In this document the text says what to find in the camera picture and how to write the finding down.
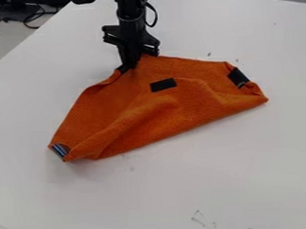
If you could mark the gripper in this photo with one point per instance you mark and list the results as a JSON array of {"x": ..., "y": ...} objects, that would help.
[{"x": 131, "y": 34}]

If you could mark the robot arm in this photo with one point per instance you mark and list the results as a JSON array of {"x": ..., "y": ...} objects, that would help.
[{"x": 129, "y": 4}]

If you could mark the orange cloth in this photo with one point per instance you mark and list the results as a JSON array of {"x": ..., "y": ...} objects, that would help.
[{"x": 160, "y": 112}]

